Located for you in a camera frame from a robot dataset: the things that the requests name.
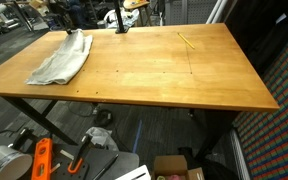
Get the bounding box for black cable coil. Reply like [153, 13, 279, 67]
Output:
[95, 108, 113, 128]

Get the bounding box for grey duct tape roll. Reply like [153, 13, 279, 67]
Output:
[96, 19, 108, 29]

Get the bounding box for white labelled box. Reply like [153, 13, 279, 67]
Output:
[115, 164, 152, 180]

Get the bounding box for blue floor tape strip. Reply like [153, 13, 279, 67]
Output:
[132, 119, 143, 154]

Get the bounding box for black camera pole stand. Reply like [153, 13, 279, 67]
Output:
[113, 0, 131, 35]

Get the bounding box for orange spirit level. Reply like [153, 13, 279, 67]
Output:
[30, 137, 54, 180]

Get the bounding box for black metal table frame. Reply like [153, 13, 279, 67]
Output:
[0, 95, 242, 161]

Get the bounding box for white aluminium rails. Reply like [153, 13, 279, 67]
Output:
[229, 129, 252, 180]

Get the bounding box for white leaning pipes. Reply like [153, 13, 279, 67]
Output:
[206, 0, 227, 24]

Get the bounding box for white crumpled cloth pile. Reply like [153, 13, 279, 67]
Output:
[103, 8, 140, 29]

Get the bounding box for translucent white plastic bag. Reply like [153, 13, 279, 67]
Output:
[85, 126, 120, 152]

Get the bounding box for pink cloth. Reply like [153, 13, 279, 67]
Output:
[165, 174, 187, 180]

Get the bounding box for black marker pen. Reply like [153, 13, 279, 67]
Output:
[92, 153, 120, 180]

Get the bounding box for grey perforated cart plate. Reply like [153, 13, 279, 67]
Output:
[50, 146, 140, 180]

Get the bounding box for seated person in jeans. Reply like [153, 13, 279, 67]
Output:
[48, 0, 87, 28]

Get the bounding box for round wooden side table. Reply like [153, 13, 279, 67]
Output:
[122, 0, 152, 26]

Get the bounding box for white woven towel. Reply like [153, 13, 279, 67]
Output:
[25, 28, 94, 86]

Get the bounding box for multicolour patterned backdrop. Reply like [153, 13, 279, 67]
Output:
[232, 28, 288, 180]

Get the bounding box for open cardboard box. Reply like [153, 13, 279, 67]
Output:
[151, 154, 206, 180]

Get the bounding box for black clamp handle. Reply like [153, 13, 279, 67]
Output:
[8, 127, 35, 151]

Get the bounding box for yellow pencil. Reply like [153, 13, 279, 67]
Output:
[177, 32, 196, 51]

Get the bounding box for orange handled clamp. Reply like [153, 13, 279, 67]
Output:
[67, 133, 93, 175]

